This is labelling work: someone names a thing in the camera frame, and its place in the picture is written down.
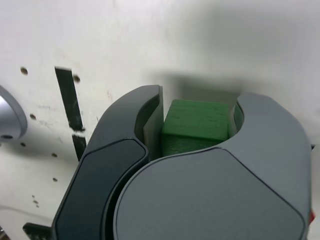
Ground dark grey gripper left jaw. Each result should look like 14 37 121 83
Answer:
51 84 166 240

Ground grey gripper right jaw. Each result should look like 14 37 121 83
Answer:
109 92 313 240

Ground green cube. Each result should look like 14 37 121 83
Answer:
161 99 231 157

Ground black tape strip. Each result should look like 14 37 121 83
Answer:
54 66 87 162

